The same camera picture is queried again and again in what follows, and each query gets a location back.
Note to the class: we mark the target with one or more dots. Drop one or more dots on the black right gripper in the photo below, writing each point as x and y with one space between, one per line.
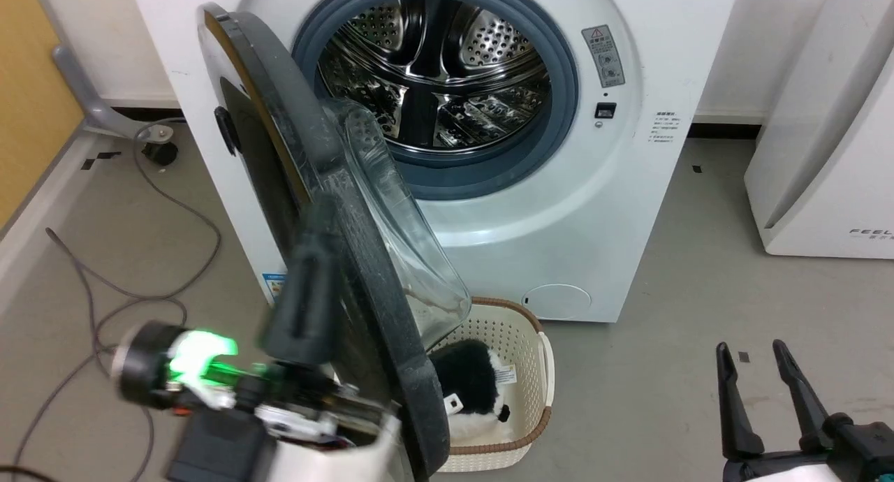
862 447

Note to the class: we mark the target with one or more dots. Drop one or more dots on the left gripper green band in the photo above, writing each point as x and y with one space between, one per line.
202 360

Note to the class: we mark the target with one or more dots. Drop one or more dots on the black round washing machine door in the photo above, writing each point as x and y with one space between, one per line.
279 126

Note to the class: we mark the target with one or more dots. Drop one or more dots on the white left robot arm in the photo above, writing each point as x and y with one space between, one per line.
335 466

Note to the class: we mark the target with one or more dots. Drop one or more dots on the grey rubber door gasket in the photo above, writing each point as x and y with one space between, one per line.
489 178

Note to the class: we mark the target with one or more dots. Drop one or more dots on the white front-load washing machine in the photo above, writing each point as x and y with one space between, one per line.
628 202

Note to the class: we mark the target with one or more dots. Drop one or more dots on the steel washing machine drum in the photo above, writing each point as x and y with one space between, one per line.
447 70

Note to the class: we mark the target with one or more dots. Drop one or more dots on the black door latch socket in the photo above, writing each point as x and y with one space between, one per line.
605 110

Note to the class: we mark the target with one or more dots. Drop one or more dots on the blue energy label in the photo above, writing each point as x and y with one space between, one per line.
274 284

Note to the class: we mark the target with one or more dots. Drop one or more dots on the black and white plush panda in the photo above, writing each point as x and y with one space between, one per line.
466 378

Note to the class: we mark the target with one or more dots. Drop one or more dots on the black caster wheel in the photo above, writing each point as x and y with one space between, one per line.
160 151

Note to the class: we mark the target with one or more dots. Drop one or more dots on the white woven laundry basket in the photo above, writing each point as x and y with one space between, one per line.
522 328

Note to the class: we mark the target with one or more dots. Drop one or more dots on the white floor-standing appliance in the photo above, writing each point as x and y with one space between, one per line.
824 188

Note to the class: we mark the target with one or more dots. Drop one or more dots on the round white filter cover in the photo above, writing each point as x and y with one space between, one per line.
559 302

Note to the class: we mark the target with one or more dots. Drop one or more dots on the black floor tape mark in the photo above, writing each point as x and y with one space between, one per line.
98 161

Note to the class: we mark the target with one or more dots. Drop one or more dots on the small printed text label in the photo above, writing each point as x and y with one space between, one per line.
663 128

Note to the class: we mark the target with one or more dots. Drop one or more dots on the grey metal furniture leg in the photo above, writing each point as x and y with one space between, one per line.
82 91

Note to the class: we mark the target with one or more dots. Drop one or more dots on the yellow wooden panel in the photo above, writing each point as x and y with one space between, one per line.
31 84

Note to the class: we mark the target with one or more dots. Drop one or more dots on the grey warning sticker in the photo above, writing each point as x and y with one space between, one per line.
603 54

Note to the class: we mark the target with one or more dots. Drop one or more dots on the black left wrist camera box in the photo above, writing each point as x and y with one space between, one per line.
216 447

